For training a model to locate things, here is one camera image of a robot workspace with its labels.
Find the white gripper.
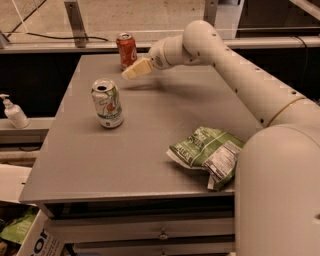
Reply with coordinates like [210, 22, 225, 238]
[122, 39, 171, 80]

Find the red coke can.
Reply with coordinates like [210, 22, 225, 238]
[116, 32, 137, 70]

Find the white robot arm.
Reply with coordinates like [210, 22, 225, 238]
[122, 21, 320, 256]

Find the white green 7up can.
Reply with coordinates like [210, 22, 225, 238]
[91, 78, 124, 129]

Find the green chip bag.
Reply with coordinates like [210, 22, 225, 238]
[167, 127, 244, 191]

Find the grey drawer cabinet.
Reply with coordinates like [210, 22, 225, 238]
[20, 55, 259, 256]

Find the white pump bottle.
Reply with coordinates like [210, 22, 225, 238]
[0, 94, 29, 129]

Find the white cardboard box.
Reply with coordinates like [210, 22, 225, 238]
[0, 164, 64, 256]

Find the green bag in box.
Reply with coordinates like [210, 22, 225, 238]
[0, 207, 39, 245]

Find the left metal railing post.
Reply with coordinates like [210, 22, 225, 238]
[64, 0, 88, 48]

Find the metal railing post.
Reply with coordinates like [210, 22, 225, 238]
[203, 0, 219, 26]
[64, 0, 88, 48]

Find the right metal railing post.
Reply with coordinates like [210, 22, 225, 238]
[203, 0, 219, 26]

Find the black cable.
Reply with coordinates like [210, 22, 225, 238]
[0, 30, 109, 43]

